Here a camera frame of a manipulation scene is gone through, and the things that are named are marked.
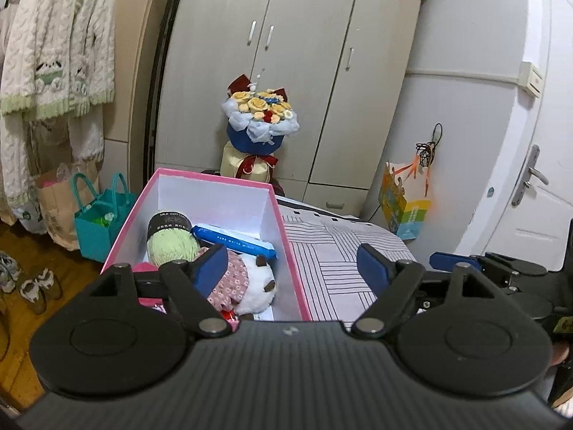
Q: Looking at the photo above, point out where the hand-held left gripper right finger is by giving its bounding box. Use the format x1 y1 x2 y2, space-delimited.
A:
351 243 515 338

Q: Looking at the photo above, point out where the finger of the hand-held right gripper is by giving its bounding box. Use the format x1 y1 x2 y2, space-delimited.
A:
430 253 493 275

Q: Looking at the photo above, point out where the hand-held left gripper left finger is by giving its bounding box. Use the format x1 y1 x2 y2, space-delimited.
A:
67 244 233 338

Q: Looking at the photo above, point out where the pink floral cloth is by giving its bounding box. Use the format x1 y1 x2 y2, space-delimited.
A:
192 247 250 311

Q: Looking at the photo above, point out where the blue wet wipes pack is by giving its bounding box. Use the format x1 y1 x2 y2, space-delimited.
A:
190 223 278 261

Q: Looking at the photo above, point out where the green yarn ball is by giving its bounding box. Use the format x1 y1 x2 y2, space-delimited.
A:
147 210 202 269

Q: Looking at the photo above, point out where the white plush toy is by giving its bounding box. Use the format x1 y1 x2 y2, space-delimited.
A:
228 251 279 316

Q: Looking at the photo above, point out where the pink cardboard box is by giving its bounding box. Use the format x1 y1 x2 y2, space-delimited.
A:
99 167 313 323

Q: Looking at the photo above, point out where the colourful paper gift bag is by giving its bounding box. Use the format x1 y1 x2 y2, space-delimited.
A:
378 161 433 240

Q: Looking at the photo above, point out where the white door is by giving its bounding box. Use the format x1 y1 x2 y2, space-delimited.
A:
452 0 573 274

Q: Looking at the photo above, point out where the teal tote bag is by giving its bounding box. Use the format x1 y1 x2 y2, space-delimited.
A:
73 172 137 264

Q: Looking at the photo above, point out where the flower bouquet in blue wrap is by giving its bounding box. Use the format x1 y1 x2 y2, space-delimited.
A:
219 69 300 182

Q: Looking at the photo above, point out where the brown paper bag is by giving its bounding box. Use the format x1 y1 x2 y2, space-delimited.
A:
35 161 101 252

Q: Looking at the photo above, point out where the brown fuzzy shoe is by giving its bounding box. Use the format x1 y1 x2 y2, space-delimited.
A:
18 278 48 315
33 268 63 300

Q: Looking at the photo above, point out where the white fleece robe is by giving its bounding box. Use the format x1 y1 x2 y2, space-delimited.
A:
0 107 106 236

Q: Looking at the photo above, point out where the beige wooden wardrobe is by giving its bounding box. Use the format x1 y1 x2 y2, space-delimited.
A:
154 0 424 220

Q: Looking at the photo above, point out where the grey sneaker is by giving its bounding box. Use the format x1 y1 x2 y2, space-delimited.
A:
0 251 23 294

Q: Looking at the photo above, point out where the white knitted cardigan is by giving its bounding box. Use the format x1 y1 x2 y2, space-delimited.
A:
0 0 118 121

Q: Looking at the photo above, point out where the black hanging cord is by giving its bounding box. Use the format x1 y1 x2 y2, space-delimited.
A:
415 123 443 166

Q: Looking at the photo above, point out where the metal door handle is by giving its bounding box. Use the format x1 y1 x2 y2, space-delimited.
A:
511 144 549 207

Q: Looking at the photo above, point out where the white wall switch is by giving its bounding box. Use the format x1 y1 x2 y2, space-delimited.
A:
519 62 544 98

